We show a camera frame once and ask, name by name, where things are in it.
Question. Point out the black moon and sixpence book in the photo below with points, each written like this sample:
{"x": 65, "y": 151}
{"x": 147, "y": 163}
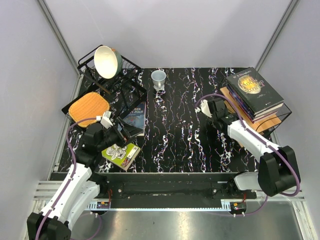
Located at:
{"x": 254, "y": 91}

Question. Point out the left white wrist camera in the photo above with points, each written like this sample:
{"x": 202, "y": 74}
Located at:
{"x": 105, "y": 119}

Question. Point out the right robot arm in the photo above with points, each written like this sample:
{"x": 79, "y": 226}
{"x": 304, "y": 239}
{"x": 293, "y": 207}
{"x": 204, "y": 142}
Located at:
{"x": 278, "y": 172}

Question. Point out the black wire dish rack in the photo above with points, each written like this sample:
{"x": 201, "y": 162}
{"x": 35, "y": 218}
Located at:
{"x": 123, "y": 92}

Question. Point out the woven orange mat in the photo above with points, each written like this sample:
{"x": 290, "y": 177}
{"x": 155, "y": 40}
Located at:
{"x": 88, "y": 106}

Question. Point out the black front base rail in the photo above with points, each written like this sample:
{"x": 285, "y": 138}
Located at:
{"x": 173, "y": 191}

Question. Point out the white green bowl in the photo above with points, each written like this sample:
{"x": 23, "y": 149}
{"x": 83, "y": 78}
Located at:
{"x": 107, "y": 61}

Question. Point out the dark tale of cities book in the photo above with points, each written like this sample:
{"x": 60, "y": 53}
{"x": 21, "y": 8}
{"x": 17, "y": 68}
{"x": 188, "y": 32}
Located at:
{"x": 265, "y": 112}

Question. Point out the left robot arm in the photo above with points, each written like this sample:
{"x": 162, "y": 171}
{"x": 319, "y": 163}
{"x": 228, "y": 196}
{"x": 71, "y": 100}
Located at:
{"x": 82, "y": 184}

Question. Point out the blue 1984 book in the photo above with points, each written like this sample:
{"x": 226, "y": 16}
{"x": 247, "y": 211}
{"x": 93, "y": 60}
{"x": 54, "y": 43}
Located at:
{"x": 137, "y": 117}

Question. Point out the dark blue galaxy book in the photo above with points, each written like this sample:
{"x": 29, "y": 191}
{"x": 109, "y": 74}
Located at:
{"x": 242, "y": 104}

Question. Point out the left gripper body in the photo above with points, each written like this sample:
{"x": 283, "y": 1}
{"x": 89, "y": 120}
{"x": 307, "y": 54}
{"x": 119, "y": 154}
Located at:
{"x": 120, "y": 138}

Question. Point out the lime green cartoon book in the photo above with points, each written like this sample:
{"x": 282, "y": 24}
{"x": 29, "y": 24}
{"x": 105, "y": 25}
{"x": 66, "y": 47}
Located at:
{"x": 122, "y": 157}

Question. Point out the grey mug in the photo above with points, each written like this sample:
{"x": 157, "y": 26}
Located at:
{"x": 158, "y": 78}

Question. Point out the wooden wire shelf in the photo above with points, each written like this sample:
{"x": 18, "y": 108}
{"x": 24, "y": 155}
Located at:
{"x": 265, "y": 126}

